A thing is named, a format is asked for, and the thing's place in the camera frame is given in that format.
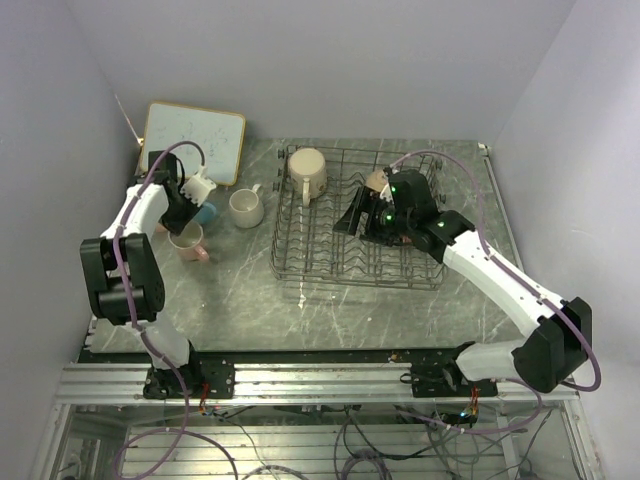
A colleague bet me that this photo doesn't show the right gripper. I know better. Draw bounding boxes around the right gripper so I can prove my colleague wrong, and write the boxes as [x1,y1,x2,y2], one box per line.
[334,186,414,246]

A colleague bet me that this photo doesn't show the blue mug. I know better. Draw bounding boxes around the blue mug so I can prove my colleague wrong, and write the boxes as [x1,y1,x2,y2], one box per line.
[193,201,218,226]

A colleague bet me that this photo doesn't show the light pink faceted mug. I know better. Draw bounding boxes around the light pink faceted mug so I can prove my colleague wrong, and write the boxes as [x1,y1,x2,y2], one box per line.
[168,221,209,262]

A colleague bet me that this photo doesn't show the large beige mug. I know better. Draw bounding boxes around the large beige mug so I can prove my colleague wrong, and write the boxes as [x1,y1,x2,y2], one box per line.
[288,148,328,207]

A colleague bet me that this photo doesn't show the white speckled mug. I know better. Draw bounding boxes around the white speckled mug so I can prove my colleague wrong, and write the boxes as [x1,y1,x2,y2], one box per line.
[229,184,264,229]

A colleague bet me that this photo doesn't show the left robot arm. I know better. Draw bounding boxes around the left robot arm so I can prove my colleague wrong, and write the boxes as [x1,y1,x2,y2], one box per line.
[80,147,210,400]

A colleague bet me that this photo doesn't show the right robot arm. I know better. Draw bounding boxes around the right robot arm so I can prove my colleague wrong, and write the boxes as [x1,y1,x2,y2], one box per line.
[333,168,592,396]

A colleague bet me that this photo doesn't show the yellow framed whiteboard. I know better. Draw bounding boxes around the yellow framed whiteboard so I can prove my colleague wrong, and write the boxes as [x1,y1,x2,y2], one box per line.
[138,101,248,187]

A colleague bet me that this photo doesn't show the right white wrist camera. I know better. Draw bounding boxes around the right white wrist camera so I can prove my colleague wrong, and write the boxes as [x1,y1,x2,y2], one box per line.
[379,172,394,203]

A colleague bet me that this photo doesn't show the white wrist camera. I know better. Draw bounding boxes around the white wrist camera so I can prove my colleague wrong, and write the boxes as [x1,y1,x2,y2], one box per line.
[180,166,217,206]
[379,172,394,203]

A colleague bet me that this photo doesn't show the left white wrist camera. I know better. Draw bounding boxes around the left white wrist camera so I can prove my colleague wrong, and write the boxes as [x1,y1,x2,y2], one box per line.
[180,166,217,206]

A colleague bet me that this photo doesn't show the wire dish rack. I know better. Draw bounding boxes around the wire dish rack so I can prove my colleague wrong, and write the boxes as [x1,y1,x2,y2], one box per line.
[270,144,447,290]

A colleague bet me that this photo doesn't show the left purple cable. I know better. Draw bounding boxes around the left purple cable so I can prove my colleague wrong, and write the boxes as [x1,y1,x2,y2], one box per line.
[112,141,241,480]

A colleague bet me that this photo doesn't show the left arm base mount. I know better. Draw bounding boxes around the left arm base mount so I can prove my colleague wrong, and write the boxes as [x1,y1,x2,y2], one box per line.
[142,350,236,400]

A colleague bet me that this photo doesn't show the aluminium frame rail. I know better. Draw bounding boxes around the aluminium frame rail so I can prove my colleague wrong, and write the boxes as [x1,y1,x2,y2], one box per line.
[53,360,581,405]

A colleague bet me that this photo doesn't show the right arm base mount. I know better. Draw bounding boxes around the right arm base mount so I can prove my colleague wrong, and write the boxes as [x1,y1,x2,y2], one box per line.
[400,363,498,399]

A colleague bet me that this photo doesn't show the cable bundle under table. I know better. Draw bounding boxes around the cable bundle under table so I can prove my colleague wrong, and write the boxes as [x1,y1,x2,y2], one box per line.
[169,402,551,480]

